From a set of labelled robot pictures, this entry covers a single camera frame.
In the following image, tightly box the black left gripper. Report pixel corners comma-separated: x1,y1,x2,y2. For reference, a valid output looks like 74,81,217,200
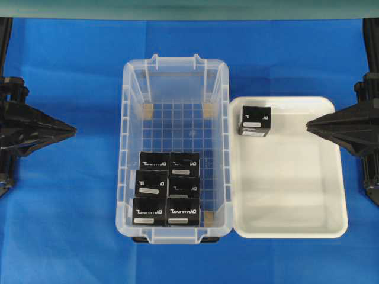
1,101,76,157

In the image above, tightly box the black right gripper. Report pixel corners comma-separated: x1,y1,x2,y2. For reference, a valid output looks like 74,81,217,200
306,100,378,157

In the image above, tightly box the black box raised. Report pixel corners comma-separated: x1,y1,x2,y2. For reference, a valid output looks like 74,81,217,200
135,170,168,198

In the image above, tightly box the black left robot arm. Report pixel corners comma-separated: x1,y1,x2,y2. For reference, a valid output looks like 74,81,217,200
1,76,76,196

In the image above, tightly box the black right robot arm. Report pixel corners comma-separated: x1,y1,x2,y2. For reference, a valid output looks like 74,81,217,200
306,18,378,205

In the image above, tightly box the black box in tray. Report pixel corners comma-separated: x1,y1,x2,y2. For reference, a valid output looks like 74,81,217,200
238,105,271,137

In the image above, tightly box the black box top left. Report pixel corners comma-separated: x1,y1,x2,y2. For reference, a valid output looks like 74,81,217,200
139,152,170,171

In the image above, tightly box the clear plastic storage case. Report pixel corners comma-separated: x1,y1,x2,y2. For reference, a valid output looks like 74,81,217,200
115,55,233,244

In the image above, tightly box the black box bottom left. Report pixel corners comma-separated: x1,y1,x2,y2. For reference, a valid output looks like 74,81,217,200
132,198,166,227

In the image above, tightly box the black box top right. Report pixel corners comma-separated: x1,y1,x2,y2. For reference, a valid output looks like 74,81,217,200
169,152,200,177

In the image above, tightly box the black box middle right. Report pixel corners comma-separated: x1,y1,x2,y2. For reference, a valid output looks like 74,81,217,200
168,176,200,198

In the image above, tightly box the black box bottom right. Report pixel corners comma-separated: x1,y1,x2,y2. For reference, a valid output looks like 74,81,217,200
166,198,200,227

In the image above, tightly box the white plastic tray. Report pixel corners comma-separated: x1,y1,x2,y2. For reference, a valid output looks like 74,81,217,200
229,96,348,238

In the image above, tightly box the blue table cloth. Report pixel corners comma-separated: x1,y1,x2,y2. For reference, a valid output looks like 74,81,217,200
1,18,378,283

